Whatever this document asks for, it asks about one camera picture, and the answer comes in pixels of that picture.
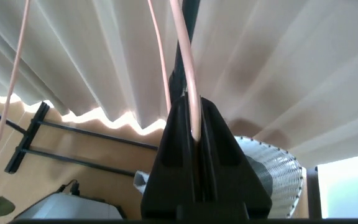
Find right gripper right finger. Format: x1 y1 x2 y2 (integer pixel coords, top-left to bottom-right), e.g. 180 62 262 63
201 96 272 220

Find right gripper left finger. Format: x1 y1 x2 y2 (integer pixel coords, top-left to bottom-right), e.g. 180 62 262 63
140 93 200 220

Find pale grey shorts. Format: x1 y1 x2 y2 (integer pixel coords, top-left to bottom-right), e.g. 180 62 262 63
134 170 150 195

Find pink clothes hanger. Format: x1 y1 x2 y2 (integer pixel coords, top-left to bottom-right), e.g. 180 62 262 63
0 0 31 156
147 0 203 142

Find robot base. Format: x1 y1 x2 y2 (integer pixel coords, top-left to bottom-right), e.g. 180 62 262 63
11 179 127 220

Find white laundry basket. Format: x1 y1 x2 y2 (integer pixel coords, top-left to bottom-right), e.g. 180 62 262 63
233 135 306 219

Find black clothes rack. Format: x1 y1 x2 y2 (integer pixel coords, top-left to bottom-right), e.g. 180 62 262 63
0 0 201 178

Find window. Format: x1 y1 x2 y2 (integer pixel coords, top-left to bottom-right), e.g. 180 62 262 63
306 151 358 219

